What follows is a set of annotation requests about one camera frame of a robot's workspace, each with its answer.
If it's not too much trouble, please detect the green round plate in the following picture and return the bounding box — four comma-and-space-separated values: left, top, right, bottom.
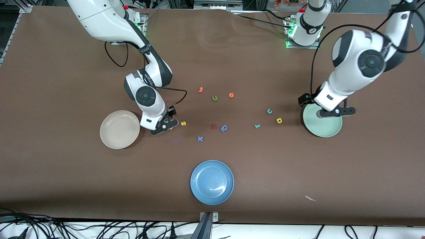
302, 103, 343, 138

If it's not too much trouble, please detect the beige round plate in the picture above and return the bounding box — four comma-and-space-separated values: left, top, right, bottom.
100, 110, 140, 149

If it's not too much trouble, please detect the blue round plate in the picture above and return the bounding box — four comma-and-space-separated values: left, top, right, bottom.
190, 160, 234, 205

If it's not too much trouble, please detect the brown table cover sheet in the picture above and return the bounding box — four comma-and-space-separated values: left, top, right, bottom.
0, 5, 425, 226

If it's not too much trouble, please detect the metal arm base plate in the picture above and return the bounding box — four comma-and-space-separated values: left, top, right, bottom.
111, 13, 147, 45
286, 18, 321, 49

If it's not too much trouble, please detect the black base cable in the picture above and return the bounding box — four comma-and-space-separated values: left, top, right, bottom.
232, 9, 294, 31

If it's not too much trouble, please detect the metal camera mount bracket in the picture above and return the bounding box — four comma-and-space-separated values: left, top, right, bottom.
191, 212, 219, 239

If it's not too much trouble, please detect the aluminium frame profile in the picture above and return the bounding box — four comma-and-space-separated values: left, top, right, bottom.
194, 0, 243, 10

